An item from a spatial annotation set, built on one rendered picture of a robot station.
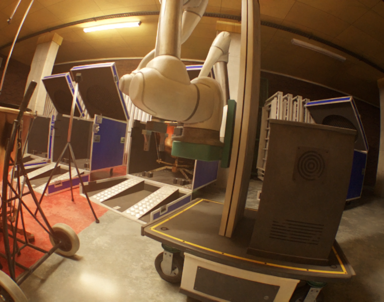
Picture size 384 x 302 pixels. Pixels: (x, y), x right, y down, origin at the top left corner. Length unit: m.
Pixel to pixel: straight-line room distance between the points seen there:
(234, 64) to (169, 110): 3.09
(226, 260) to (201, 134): 0.48
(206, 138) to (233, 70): 2.96
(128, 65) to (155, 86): 5.78
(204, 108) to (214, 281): 0.67
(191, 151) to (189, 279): 0.54
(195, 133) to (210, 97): 0.15
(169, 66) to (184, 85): 0.08
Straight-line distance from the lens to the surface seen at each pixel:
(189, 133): 0.72
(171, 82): 0.61
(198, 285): 0.85
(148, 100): 0.59
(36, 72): 5.68
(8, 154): 0.87
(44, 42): 5.96
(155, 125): 0.96
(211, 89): 0.73
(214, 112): 0.72
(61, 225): 1.14
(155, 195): 2.08
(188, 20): 1.05
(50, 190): 2.22
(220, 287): 0.82
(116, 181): 2.61
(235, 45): 3.84
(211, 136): 0.71
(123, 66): 6.41
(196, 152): 0.68
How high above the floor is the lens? 0.72
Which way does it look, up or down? 2 degrees down
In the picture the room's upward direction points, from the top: 7 degrees clockwise
